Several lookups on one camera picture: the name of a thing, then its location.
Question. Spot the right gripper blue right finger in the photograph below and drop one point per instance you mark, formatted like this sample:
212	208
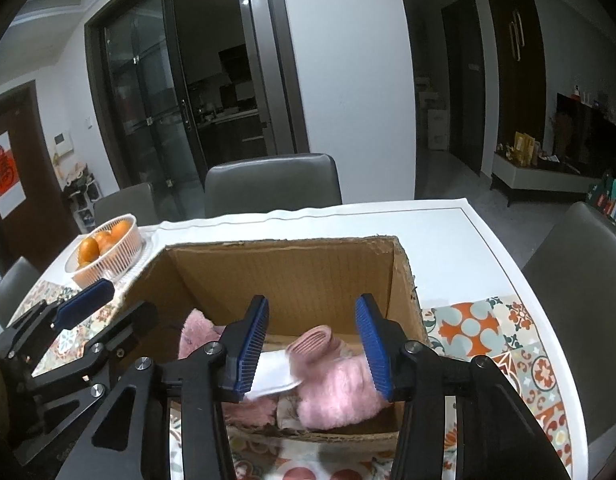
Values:
497	436

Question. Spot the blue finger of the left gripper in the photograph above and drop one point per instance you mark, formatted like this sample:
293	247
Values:
73	311
125	332

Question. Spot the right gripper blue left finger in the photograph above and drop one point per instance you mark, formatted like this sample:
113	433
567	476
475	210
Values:
129	438

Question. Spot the white zigzag edged cloth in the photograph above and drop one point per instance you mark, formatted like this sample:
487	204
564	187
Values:
273	375

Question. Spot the light pink fuzzy headband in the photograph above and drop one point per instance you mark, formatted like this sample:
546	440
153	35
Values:
341	393

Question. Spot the beige printed fabric pouch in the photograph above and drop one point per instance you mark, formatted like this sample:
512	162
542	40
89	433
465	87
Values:
287	417

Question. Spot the grey chair near left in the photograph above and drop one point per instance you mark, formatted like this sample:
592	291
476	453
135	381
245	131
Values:
14	287

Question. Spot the grey chair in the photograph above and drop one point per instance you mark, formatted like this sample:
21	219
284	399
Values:
264	184
14	287
137	200
573	275

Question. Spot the oranges in basket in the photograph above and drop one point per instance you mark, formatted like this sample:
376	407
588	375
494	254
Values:
96	245

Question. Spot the pink plastic fruit basket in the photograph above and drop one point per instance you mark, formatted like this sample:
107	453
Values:
114	263

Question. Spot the patterned tile table runner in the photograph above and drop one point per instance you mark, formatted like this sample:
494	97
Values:
100	426

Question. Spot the small cluttered shelf rack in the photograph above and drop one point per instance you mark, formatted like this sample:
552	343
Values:
81	191

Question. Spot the grey chair far left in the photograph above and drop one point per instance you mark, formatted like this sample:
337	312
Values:
137	200

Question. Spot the red paper door decoration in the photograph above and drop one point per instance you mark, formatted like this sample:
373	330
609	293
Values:
12	193

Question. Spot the brown cardboard box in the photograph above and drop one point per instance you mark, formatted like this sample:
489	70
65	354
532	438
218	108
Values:
307	283

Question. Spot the grey chair right side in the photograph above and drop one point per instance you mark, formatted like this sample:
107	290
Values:
573	275

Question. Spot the grey chair far middle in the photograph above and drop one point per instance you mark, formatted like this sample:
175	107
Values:
264	184

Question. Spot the low white tv cabinet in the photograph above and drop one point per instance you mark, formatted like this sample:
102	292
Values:
521	184

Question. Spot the colourful clothes on chair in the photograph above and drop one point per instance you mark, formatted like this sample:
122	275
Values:
602	197

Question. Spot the glass sliding door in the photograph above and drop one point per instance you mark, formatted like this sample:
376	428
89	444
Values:
181	86

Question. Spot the white intercom wall panel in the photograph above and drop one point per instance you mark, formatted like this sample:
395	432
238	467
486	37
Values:
63	144

